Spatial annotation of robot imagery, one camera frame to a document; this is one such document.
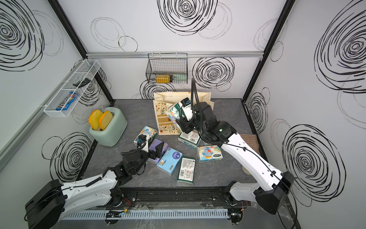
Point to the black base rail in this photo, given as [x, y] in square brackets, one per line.
[230, 196]

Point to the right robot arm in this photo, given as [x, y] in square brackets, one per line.
[272, 186]

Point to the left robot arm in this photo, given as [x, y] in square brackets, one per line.
[56, 200]

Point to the beige round disc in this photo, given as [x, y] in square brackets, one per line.
[246, 171]

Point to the green white tissue pack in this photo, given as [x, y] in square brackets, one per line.
[173, 112]

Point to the floral tissue pack right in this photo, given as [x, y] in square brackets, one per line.
[209, 153]

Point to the green white tissue pack under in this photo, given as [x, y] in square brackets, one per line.
[191, 139]

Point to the white wire wall shelf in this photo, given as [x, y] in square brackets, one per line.
[83, 69]

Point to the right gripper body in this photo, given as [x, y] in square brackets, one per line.
[194, 124]

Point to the black wire wall basket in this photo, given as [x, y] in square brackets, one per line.
[166, 63]

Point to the mint green toaster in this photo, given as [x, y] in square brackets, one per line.
[111, 135]

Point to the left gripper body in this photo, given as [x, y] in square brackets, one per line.
[150, 154]

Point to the grey slotted cable duct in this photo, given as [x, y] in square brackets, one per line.
[150, 214]

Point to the green item in basket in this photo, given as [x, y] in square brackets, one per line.
[179, 78]

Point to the floral canvas tote bag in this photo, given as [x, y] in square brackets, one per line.
[168, 107]

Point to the left yellow toast slice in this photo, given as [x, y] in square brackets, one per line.
[94, 119]

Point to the purple tissue pack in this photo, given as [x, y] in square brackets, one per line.
[156, 159]

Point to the blue candy packet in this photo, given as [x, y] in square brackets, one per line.
[68, 100]

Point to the floral tissue pack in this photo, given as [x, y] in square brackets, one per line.
[209, 153]
[150, 134]

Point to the floral tissue pack left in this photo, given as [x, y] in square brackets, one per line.
[150, 134]

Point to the light blue tissue pack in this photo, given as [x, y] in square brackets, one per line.
[169, 161]

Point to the right yellow toast slice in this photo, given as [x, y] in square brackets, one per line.
[105, 120]

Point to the yellow toast slice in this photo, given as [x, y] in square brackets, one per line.
[105, 120]
[94, 119]

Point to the black remote on shelf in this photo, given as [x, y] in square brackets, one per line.
[82, 83]

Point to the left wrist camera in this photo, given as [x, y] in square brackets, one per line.
[142, 143]

